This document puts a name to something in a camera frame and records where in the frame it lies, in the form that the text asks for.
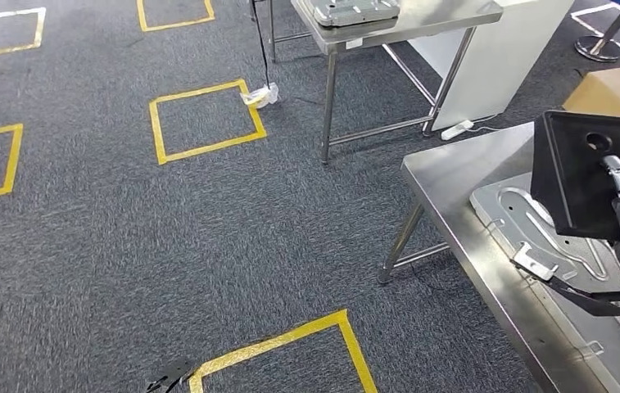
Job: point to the grey metal fixture plate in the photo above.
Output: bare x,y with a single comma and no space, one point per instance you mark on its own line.
353,11
510,217

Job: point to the stainless steel workbench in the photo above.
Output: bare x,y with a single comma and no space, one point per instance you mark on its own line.
450,173
450,13

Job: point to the chrome stanchion post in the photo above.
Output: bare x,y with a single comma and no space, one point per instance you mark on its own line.
598,49

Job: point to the brown cardboard box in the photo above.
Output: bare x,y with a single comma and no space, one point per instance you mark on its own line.
613,92

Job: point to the crumpled clear plastic wrap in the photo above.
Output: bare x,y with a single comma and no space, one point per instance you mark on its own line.
259,96

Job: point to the black plastic panel part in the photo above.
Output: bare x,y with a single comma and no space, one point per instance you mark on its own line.
570,184

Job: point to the white panel cabinet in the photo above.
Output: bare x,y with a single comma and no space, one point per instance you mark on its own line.
505,65

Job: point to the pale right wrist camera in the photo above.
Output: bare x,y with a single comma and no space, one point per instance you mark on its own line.
532,263

